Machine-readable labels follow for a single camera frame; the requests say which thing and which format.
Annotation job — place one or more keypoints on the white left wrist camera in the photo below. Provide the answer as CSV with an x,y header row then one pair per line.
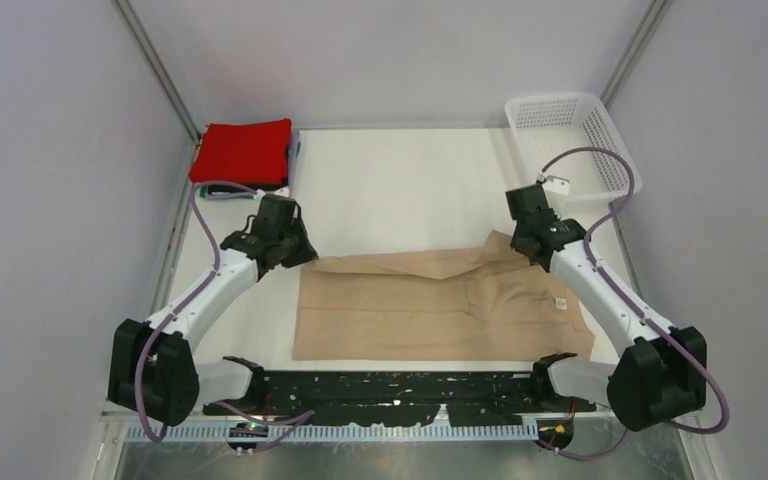
x,y
283,192

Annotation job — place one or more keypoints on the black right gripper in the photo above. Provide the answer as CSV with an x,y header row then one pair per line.
x,y
512,242

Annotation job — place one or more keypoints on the red folded t shirt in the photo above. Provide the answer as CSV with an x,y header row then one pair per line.
x,y
223,145

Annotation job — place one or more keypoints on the white slotted cable duct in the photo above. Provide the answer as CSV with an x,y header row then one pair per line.
x,y
437,431

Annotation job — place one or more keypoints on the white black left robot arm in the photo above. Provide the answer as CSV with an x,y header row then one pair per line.
x,y
153,371

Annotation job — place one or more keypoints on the white plastic laundry basket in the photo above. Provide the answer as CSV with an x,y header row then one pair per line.
x,y
573,135

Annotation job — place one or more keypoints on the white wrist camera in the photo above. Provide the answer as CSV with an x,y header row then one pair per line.
x,y
554,184
283,192

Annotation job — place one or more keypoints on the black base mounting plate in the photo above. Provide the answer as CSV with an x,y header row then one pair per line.
x,y
400,399

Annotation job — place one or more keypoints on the beige t shirt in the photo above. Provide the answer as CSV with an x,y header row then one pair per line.
x,y
486,303

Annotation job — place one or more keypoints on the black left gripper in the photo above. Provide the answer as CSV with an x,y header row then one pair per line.
x,y
306,253

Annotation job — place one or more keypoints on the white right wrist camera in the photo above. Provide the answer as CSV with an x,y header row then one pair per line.
x,y
554,184

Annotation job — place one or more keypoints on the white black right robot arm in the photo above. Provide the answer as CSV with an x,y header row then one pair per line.
x,y
659,373

